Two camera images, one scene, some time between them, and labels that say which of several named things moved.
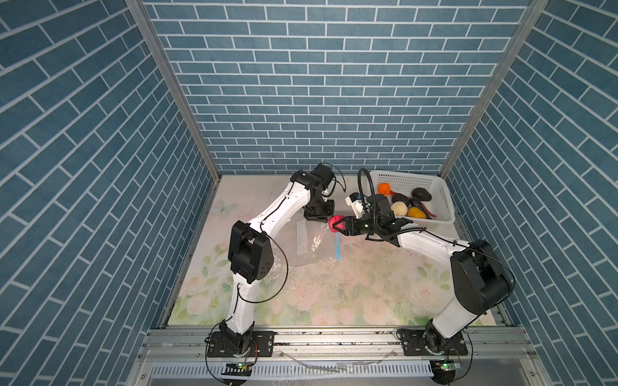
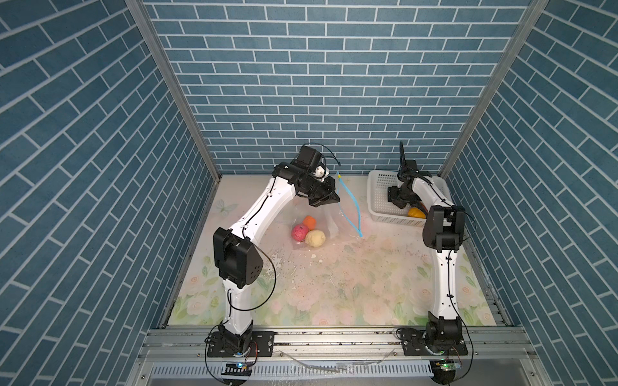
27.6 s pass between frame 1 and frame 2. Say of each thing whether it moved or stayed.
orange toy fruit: moved
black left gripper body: moved
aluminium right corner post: stayed
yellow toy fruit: stayed
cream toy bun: moved
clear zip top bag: moved
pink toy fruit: moved
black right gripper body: moved
